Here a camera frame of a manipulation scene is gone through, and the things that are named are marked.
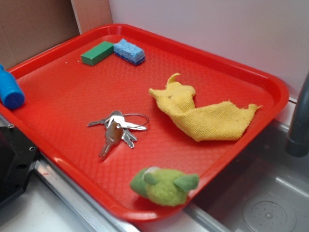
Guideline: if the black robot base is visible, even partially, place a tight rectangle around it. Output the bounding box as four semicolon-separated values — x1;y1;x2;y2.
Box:
0;124;39;207

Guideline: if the blue plastic bottle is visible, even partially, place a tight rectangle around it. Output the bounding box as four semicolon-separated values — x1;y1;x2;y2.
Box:
0;64;25;109

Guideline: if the red plastic tray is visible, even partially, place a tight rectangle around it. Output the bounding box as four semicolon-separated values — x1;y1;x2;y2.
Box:
0;24;289;222

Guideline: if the silver key bunch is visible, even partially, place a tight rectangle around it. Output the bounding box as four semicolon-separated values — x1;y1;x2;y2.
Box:
87;110;149;160

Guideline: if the blue sponge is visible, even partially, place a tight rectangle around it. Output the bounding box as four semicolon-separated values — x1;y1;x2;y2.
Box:
113;39;146;65

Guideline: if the yellow cloth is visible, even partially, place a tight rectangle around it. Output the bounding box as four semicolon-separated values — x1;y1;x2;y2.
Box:
149;73;260;142

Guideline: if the green plush toy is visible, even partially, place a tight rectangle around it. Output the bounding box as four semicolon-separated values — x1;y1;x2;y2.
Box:
130;166;199;207

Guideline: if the green rectangular block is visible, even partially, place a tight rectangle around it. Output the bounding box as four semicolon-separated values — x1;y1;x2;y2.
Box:
81;41;114;66

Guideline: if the grey sink basin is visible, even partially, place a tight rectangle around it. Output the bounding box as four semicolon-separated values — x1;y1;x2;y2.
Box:
185;121;309;232

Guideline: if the grey faucet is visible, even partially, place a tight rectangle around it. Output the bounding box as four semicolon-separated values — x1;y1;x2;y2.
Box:
284;38;309;159

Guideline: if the brown cardboard panel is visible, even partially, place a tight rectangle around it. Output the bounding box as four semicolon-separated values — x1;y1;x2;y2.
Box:
0;0;79;69

